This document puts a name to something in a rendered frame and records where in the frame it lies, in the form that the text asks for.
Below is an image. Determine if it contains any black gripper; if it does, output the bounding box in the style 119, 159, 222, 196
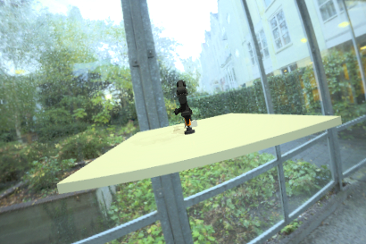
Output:
180, 104, 190, 124

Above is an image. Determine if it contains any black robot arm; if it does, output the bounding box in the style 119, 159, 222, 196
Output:
174, 80, 193, 121

